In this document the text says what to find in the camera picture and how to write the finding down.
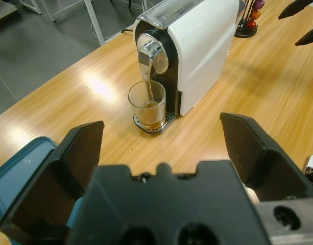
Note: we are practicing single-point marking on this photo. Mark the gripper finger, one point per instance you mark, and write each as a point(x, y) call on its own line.
point(294, 9)
point(309, 38)
point(271, 173)
point(44, 191)

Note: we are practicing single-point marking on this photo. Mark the white capsule coffee machine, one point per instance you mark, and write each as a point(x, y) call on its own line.
point(202, 51)

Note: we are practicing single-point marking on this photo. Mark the clear glass cup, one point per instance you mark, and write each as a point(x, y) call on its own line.
point(148, 114)

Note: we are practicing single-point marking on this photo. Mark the purple coffee capsule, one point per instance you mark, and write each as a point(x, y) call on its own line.
point(260, 3)

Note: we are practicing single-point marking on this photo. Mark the orange coffee capsule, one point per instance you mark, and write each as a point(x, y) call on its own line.
point(255, 14)

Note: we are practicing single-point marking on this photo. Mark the red coffee capsule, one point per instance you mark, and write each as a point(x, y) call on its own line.
point(252, 24)

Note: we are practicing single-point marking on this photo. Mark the teal plastic tray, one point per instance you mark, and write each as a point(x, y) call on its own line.
point(18, 173)

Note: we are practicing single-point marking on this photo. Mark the black capsule holder stand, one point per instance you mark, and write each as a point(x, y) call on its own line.
point(245, 33)

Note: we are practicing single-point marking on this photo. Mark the metal drip tray grille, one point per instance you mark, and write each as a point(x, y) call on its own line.
point(169, 118)

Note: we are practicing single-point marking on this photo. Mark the white metal table frame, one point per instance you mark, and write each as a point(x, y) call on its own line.
point(93, 23)
point(33, 6)

